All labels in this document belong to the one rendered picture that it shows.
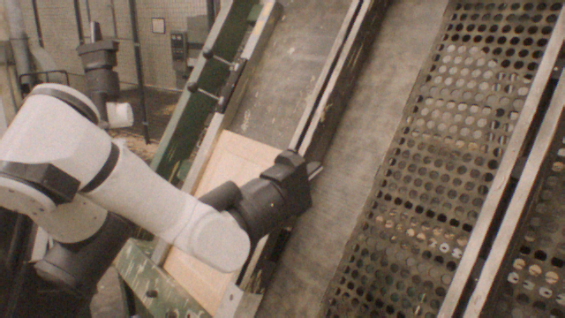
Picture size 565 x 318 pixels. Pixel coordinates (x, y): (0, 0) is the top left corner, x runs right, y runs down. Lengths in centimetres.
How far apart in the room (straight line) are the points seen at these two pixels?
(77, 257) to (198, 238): 23
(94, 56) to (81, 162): 80
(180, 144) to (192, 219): 106
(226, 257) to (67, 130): 26
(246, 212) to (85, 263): 26
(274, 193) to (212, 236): 14
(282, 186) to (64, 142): 34
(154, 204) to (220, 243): 11
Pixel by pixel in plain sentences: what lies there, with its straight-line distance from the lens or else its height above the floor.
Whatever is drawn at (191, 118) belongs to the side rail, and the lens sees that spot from 159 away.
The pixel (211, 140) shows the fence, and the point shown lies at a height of 127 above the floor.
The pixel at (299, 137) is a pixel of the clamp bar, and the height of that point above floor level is 137.
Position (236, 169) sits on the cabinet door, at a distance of 127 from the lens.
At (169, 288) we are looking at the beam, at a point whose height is 89.
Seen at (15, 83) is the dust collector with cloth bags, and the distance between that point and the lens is 692.
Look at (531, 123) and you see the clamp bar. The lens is 81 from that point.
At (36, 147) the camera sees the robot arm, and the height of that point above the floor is 154.
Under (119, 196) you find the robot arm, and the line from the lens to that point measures 50.
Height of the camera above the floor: 166
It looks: 20 degrees down
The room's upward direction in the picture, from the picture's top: straight up
